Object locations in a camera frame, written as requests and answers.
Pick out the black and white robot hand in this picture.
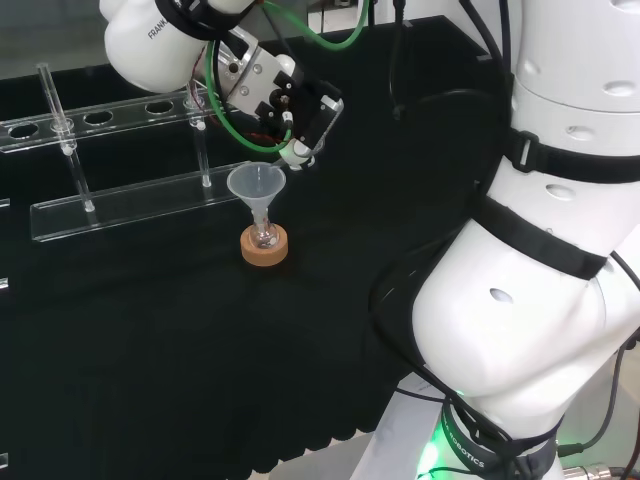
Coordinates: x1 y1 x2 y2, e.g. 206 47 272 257
218 28 346 173

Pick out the translucent plastic funnel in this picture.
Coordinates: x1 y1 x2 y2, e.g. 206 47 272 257
226 160 287 227

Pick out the small glass round-bottom flask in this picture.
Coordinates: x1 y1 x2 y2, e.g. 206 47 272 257
251 209 279 251

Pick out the clear acrylic funnel stand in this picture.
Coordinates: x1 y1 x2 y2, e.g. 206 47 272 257
0 61 258 244

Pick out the black bench cloth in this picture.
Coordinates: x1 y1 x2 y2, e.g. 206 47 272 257
0 14 516 475

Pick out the silver metal connector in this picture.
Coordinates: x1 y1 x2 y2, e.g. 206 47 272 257
563 462 615 480

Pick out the green cable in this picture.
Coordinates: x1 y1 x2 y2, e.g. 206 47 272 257
204 0 372 155

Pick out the brown cork ring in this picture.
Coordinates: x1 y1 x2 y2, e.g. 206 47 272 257
240 224 291 267

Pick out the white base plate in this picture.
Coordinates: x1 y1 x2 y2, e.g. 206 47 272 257
349 374 451 480

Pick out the black cable with plug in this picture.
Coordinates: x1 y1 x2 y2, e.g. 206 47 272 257
556 344 629 455

